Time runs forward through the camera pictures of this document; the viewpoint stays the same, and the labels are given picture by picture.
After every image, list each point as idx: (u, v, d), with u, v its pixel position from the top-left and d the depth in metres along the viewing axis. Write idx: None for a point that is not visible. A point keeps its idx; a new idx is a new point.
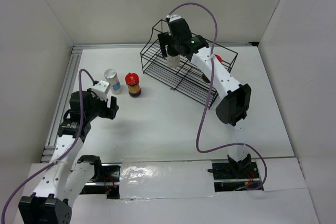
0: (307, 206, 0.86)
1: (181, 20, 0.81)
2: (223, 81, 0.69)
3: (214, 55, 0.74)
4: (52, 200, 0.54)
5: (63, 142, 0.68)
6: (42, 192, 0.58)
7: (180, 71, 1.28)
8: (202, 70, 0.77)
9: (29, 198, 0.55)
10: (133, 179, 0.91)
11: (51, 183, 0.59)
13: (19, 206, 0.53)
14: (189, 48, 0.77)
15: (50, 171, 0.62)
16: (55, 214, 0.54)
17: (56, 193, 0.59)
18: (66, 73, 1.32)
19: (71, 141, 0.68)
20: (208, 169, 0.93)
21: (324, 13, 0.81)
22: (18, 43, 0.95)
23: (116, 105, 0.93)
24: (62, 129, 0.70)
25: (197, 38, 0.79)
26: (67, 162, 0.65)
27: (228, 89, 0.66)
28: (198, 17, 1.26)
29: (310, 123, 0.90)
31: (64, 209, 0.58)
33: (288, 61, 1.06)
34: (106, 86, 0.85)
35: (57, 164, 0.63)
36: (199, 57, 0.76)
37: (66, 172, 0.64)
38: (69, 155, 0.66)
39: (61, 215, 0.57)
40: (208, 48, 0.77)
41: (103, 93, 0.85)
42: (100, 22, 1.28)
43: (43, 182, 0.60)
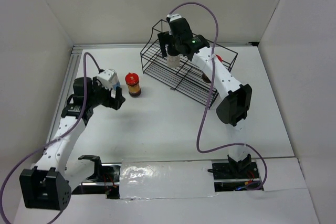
0: (307, 206, 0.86)
1: (181, 19, 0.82)
2: (224, 81, 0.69)
3: (214, 55, 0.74)
4: (53, 173, 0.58)
5: (65, 122, 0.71)
6: (44, 167, 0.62)
7: (180, 71, 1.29)
8: (202, 70, 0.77)
9: (31, 170, 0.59)
10: (133, 179, 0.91)
11: (52, 158, 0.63)
13: (20, 179, 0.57)
14: (190, 47, 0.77)
15: (52, 148, 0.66)
16: (55, 187, 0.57)
17: (57, 167, 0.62)
18: (66, 73, 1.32)
19: (74, 121, 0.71)
20: (208, 169, 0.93)
21: (324, 13, 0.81)
22: (18, 43, 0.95)
23: (120, 95, 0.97)
24: (65, 110, 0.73)
25: (198, 37, 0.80)
26: (69, 140, 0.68)
27: (229, 89, 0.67)
28: (198, 17, 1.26)
29: (310, 123, 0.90)
31: (64, 185, 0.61)
33: (288, 61, 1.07)
34: (111, 75, 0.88)
35: (59, 141, 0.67)
36: (199, 57, 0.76)
37: (67, 150, 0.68)
38: (71, 134, 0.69)
39: (61, 191, 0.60)
40: (209, 48, 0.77)
41: (107, 81, 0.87)
42: (100, 22, 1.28)
43: (45, 157, 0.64)
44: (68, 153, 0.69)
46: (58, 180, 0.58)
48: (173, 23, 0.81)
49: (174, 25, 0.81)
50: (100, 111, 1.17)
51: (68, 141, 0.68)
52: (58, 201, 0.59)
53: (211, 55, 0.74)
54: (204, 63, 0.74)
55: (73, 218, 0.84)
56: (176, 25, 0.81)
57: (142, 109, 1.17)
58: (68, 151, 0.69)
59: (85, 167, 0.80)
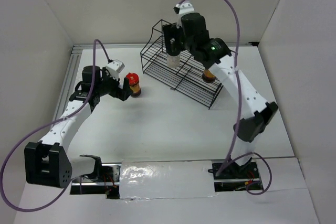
0: (307, 206, 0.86)
1: (199, 18, 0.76)
2: (249, 98, 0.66)
3: (238, 67, 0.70)
4: (57, 148, 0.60)
5: (73, 105, 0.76)
6: (49, 141, 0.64)
7: (180, 71, 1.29)
8: (222, 81, 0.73)
9: (35, 142, 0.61)
10: (133, 179, 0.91)
11: (58, 134, 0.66)
13: (25, 150, 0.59)
14: (209, 54, 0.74)
15: (58, 125, 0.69)
16: (58, 161, 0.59)
17: (61, 142, 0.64)
18: (66, 74, 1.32)
19: (81, 104, 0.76)
20: (208, 169, 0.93)
21: (325, 13, 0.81)
22: (18, 43, 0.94)
23: (127, 86, 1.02)
24: (74, 95, 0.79)
25: (216, 41, 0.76)
26: (75, 120, 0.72)
27: (255, 108, 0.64)
28: (212, 8, 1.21)
29: (310, 123, 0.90)
31: (65, 163, 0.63)
33: (288, 61, 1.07)
34: (119, 65, 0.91)
35: (66, 120, 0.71)
36: (221, 68, 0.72)
37: (72, 130, 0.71)
38: (77, 115, 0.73)
39: (63, 168, 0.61)
40: (230, 57, 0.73)
41: (114, 72, 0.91)
42: (100, 22, 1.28)
43: (51, 132, 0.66)
44: (72, 134, 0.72)
46: (61, 155, 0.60)
48: (190, 22, 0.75)
49: (192, 25, 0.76)
50: (100, 110, 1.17)
51: (74, 121, 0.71)
52: (59, 177, 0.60)
53: (234, 67, 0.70)
54: (227, 75, 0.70)
55: (73, 217, 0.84)
56: (193, 25, 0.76)
57: (142, 109, 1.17)
58: (73, 131, 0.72)
59: (86, 164, 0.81)
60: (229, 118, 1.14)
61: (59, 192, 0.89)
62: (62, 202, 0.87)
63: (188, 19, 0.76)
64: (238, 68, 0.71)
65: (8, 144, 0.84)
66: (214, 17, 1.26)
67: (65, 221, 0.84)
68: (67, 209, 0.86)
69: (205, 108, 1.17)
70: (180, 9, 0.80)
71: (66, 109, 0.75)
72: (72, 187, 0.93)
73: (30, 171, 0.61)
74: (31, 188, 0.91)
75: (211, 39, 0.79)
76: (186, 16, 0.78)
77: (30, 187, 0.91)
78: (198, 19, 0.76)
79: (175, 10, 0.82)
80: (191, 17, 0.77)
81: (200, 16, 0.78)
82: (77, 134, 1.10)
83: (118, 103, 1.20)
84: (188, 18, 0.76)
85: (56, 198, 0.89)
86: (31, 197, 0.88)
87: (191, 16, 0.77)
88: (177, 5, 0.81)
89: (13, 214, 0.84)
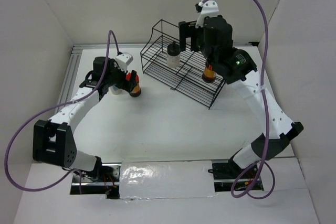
0: (307, 206, 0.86)
1: (226, 27, 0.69)
2: (274, 119, 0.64)
3: (264, 86, 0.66)
4: (65, 127, 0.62)
5: (83, 91, 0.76)
6: (58, 120, 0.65)
7: (180, 71, 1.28)
8: (245, 97, 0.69)
9: (44, 121, 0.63)
10: (133, 179, 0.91)
11: (66, 115, 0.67)
13: (34, 127, 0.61)
14: (233, 68, 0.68)
15: (67, 107, 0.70)
16: (64, 139, 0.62)
17: (69, 123, 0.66)
18: (66, 74, 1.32)
19: (90, 91, 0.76)
20: (208, 169, 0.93)
21: (325, 13, 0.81)
22: (18, 43, 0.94)
23: (134, 80, 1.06)
24: (84, 83, 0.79)
25: (240, 53, 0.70)
26: (83, 105, 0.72)
27: (281, 130, 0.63)
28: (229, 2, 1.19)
29: (310, 123, 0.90)
31: (71, 144, 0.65)
33: (288, 61, 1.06)
34: (128, 58, 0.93)
35: (75, 104, 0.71)
36: (246, 86, 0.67)
37: (80, 114, 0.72)
38: (86, 100, 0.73)
39: (67, 148, 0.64)
40: (255, 73, 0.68)
41: (123, 64, 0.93)
42: (100, 22, 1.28)
43: (60, 113, 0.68)
44: (80, 117, 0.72)
46: (68, 134, 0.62)
48: (216, 30, 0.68)
49: (217, 34, 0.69)
50: (100, 110, 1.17)
51: (82, 106, 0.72)
52: (64, 156, 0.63)
53: (260, 85, 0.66)
54: (252, 94, 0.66)
55: (73, 217, 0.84)
56: (218, 35, 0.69)
57: (142, 109, 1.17)
58: (80, 115, 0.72)
59: (90, 162, 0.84)
60: (229, 118, 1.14)
61: (59, 192, 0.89)
62: (62, 202, 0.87)
63: (213, 27, 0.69)
64: (264, 86, 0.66)
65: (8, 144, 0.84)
66: None
67: (65, 220, 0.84)
68: (67, 209, 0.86)
69: (205, 108, 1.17)
70: (203, 8, 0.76)
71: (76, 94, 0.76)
72: (72, 186, 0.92)
73: (37, 148, 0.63)
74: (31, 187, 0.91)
75: (235, 50, 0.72)
76: (210, 22, 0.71)
77: (30, 187, 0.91)
78: (224, 27, 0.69)
79: (196, 8, 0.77)
80: (217, 24, 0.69)
81: (226, 23, 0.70)
82: (77, 134, 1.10)
83: (118, 103, 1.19)
84: (213, 25, 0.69)
85: (55, 198, 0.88)
86: (31, 196, 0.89)
87: (217, 23, 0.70)
88: (200, 3, 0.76)
89: (13, 213, 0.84)
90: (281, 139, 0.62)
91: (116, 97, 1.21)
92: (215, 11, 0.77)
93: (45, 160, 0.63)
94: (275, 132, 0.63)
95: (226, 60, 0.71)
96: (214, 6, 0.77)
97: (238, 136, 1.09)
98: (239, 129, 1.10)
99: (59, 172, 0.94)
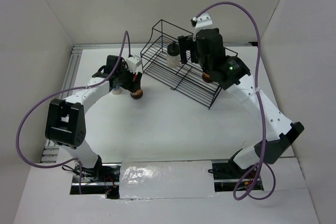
0: (307, 206, 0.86)
1: (218, 35, 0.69)
2: (273, 120, 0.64)
3: (259, 87, 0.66)
4: (77, 107, 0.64)
5: (94, 80, 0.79)
6: (71, 100, 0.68)
7: (180, 71, 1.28)
8: (242, 101, 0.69)
9: (59, 99, 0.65)
10: (133, 179, 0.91)
11: (80, 96, 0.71)
13: (50, 104, 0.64)
14: (227, 75, 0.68)
15: (80, 92, 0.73)
16: (76, 118, 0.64)
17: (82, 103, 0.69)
18: (66, 74, 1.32)
19: (102, 80, 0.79)
20: (208, 169, 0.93)
21: (325, 13, 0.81)
22: (17, 42, 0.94)
23: (139, 80, 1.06)
24: (95, 74, 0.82)
25: (233, 60, 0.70)
26: (95, 91, 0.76)
27: (280, 131, 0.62)
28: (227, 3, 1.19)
29: (309, 124, 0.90)
31: (83, 124, 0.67)
33: (287, 61, 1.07)
34: (138, 60, 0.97)
35: (87, 89, 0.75)
36: (240, 90, 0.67)
37: (91, 99, 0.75)
38: (98, 87, 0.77)
39: (79, 126, 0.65)
40: (250, 76, 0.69)
41: (133, 65, 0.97)
42: (100, 23, 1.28)
43: (73, 95, 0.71)
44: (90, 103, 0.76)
46: (80, 113, 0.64)
48: (206, 41, 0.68)
49: (208, 44, 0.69)
50: (100, 110, 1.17)
51: (95, 91, 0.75)
52: (75, 134, 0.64)
53: (254, 88, 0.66)
54: (247, 96, 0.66)
55: (73, 218, 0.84)
56: (209, 44, 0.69)
57: (142, 109, 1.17)
58: (91, 100, 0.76)
59: (91, 161, 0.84)
60: (229, 118, 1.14)
61: (59, 192, 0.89)
62: (62, 202, 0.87)
63: (203, 38, 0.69)
64: (259, 88, 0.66)
65: (8, 144, 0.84)
66: (214, 17, 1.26)
67: (65, 221, 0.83)
68: (67, 209, 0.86)
69: (205, 108, 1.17)
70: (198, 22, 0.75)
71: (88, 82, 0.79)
72: (72, 186, 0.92)
73: (51, 125, 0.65)
74: (30, 188, 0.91)
75: (228, 57, 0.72)
76: (203, 32, 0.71)
77: (29, 187, 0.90)
78: (214, 36, 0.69)
79: (191, 23, 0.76)
80: (207, 34, 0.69)
81: (216, 32, 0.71)
82: None
83: (118, 103, 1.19)
84: (204, 36, 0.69)
85: (55, 198, 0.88)
86: (31, 196, 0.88)
87: (206, 33, 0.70)
88: (194, 18, 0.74)
89: (13, 213, 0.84)
90: (280, 140, 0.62)
91: (116, 97, 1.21)
92: (208, 23, 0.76)
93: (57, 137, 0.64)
94: (274, 134, 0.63)
95: (219, 66, 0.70)
96: (208, 20, 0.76)
97: (238, 136, 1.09)
98: (239, 130, 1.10)
99: (59, 172, 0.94)
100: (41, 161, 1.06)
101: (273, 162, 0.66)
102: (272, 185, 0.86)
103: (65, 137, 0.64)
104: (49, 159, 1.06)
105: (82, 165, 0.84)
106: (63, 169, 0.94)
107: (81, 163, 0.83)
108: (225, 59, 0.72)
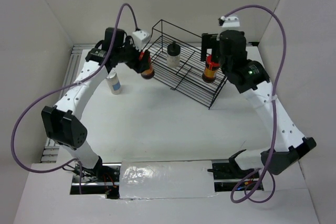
0: (307, 207, 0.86)
1: (242, 38, 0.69)
2: (284, 131, 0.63)
3: (276, 96, 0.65)
4: (70, 117, 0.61)
5: (88, 67, 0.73)
6: (63, 107, 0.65)
7: (180, 71, 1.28)
8: (256, 107, 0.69)
9: (51, 108, 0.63)
10: (133, 179, 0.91)
11: (71, 100, 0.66)
13: (41, 114, 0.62)
14: (245, 78, 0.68)
15: (72, 91, 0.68)
16: (71, 128, 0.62)
17: (74, 109, 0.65)
18: (66, 74, 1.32)
19: (96, 68, 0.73)
20: (208, 169, 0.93)
21: (325, 13, 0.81)
22: (17, 42, 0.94)
23: (146, 60, 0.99)
24: (90, 55, 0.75)
25: (253, 64, 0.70)
26: (89, 86, 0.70)
27: (291, 144, 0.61)
28: (227, 3, 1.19)
29: (308, 123, 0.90)
31: (81, 126, 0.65)
33: (287, 61, 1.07)
34: (146, 35, 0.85)
35: (80, 85, 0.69)
36: (256, 95, 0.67)
37: (86, 94, 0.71)
38: (92, 80, 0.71)
39: (75, 133, 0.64)
40: (269, 84, 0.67)
41: (139, 41, 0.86)
42: (100, 22, 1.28)
43: (65, 97, 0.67)
44: (86, 99, 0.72)
46: (73, 123, 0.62)
48: (229, 41, 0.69)
49: (231, 45, 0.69)
50: (100, 110, 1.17)
51: (87, 87, 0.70)
52: (73, 141, 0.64)
53: (271, 96, 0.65)
54: (262, 103, 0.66)
55: (73, 218, 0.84)
56: (232, 45, 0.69)
57: (142, 109, 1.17)
58: (86, 96, 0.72)
59: (92, 161, 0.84)
60: (229, 118, 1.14)
61: (59, 192, 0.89)
62: (62, 202, 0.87)
63: (227, 38, 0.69)
64: (275, 97, 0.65)
65: (8, 144, 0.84)
66: (214, 17, 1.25)
67: (66, 221, 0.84)
68: (67, 209, 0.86)
69: (205, 108, 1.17)
70: (225, 22, 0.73)
71: (82, 71, 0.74)
72: (72, 186, 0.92)
73: (49, 131, 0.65)
74: (30, 188, 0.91)
75: (248, 61, 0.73)
76: (227, 33, 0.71)
77: (29, 187, 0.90)
78: (239, 39, 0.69)
79: (218, 22, 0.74)
80: (231, 35, 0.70)
81: (240, 35, 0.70)
82: None
83: (118, 103, 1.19)
84: (228, 36, 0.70)
85: (55, 198, 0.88)
86: (31, 196, 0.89)
87: (230, 34, 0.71)
88: (222, 17, 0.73)
89: (13, 213, 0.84)
90: (289, 152, 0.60)
91: (116, 97, 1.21)
92: (236, 25, 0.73)
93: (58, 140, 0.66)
94: (284, 145, 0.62)
95: (238, 69, 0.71)
96: (236, 22, 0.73)
97: (238, 136, 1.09)
98: (239, 130, 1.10)
99: (59, 172, 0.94)
100: (41, 161, 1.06)
101: (279, 173, 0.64)
102: (272, 188, 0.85)
103: (65, 140, 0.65)
104: (49, 159, 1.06)
105: (82, 165, 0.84)
106: (63, 169, 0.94)
107: (81, 163, 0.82)
108: (245, 62, 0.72)
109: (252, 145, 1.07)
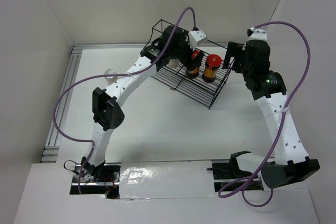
0: (307, 207, 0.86)
1: (266, 46, 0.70)
2: (287, 145, 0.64)
3: (287, 108, 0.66)
4: (112, 104, 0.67)
5: (140, 63, 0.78)
6: (110, 92, 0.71)
7: (180, 71, 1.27)
8: (266, 116, 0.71)
9: (101, 91, 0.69)
10: (133, 179, 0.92)
11: (119, 88, 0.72)
13: (93, 92, 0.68)
14: (261, 85, 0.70)
15: (122, 80, 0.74)
16: (112, 113, 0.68)
17: (118, 98, 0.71)
18: (66, 74, 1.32)
19: (147, 64, 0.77)
20: (207, 169, 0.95)
21: (324, 13, 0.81)
22: (18, 43, 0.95)
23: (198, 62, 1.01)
24: (145, 51, 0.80)
25: (273, 74, 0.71)
26: (137, 80, 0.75)
27: (290, 158, 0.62)
28: (227, 3, 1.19)
29: (308, 124, 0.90)
31: (120, 113, 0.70)
33: (287, 61, 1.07)
34: (202, 38, 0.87)
35: (129, 77, 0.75)
36: (268, 104, 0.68)
37: (133, 86, 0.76)
38: (140, 74, 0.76)
39: (115, 117, 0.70)
40: (283, 95, 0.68)
41: (195, 42, 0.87)
42: (101, 23, 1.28)
43: (114, 85, 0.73)
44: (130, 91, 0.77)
46: (114, 110, 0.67)
48: (253, 48, 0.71)
49: (254, 52, 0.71)
50: None
51: (135, 81, 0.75)
52: (109, 123, 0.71)
53: (283, 107, 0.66)
54: (272, 113, 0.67)
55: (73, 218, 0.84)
56: (255, 52, 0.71)
57: (142, 109, 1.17)
58: (133, 87, 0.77)
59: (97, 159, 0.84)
60: (229, 117, 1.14)
61: (59, 192, 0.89)
62: (62, 202, 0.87)
63: (252, 45, 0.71)
64: (287, 108, 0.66)
65: (7, 144, 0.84)
66: (214, 17, 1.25)
67: (65, 221, 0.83)
68: (67, 209, 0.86)
69: (205, 108, 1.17)
70: (253, 33, 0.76)
71: (134, 64, 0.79)
72: (72, 186, 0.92)
73: (94, 107, 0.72)
74: (30, 188, 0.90)
75: (269, 71, 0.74)
76: (253, 42, 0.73)
77: (29, 188, 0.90)
78: (264, 48, 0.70)
79: (247, 32, 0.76)
80: (256, 43, 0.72)
81: (267, 44, 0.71)
82: (77, 132, 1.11)
83: None
84: (253, 44, 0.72)
85: (55, 198, 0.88)
86: (30, 196, 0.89)
87: (256, 42, 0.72)
88: (252, 28, 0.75)
89: (12, 213, 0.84)
90: (287, 164, 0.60)
91: None
92: (264, 37, 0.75)
93: (99, 117, 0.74)
94: (284, 158, 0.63)
95: (256, 76, 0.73)
96: (265, 34, 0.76)
97: (238, 136, 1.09)
98: (238, 130, 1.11)
99: (60, 172, 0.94)
100: (41, 161, 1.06)
101: (276, 187, 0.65)
102: (271, 190, 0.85)
103: (105, 118, 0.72)
104: (49, 159, 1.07)
105: (87, 161, 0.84)
106: (64, 168, 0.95)
107: (91, 153, 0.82)
108: (265, 71, 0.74)
109: (252, 145, 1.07)
